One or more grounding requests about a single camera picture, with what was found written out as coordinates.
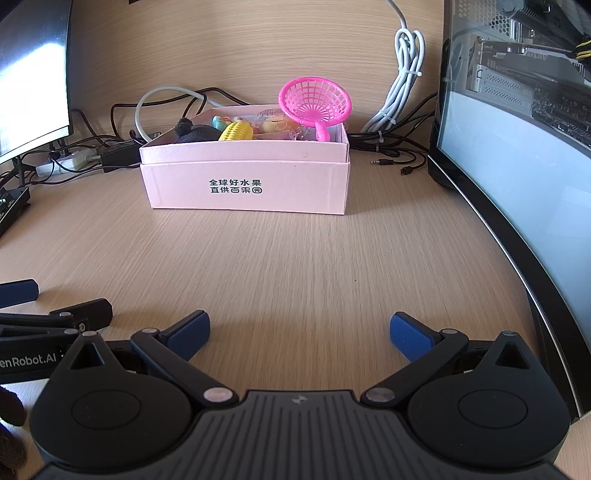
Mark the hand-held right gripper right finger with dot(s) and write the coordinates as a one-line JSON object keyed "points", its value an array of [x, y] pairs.
{"points": [[411, 333]]}

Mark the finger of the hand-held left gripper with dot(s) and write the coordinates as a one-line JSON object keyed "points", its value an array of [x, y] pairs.
{"points": [[18, 291], [87, 311]]}

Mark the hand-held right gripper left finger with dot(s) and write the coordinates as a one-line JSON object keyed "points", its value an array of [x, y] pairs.
{"points": [[187, 333]]}

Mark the pink cardboard box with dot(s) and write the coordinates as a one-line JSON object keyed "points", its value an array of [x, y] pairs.
{"points": [[249, 184]]}

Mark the yellow toy corn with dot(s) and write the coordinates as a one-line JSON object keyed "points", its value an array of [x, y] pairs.
{"points": [[235, 131]]}

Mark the snack packet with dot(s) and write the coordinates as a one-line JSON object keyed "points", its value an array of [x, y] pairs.
{"points": [[276, 125]]}

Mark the pink plastic toy strainer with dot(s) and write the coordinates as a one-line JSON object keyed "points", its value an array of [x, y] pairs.
{"points": [[314, 99]]}

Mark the person's left hand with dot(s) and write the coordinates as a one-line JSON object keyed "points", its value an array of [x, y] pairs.
{"points": [[11, 438]]}

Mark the white power strip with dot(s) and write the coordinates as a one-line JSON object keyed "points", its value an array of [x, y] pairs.
{"points": [[64, 160]]}

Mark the black power adapter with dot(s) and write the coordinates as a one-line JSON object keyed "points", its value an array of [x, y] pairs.
{"points": [[117, 157]]}

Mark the black plush toy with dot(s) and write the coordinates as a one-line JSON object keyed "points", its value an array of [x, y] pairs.
{"points": [[194, 131]]}

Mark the black computer case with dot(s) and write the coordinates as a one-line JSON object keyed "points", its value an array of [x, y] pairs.
{"points": [[508, 152]]}

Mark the black monitor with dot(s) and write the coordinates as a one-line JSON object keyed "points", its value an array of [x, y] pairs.
{"points": [[32, 78]]}

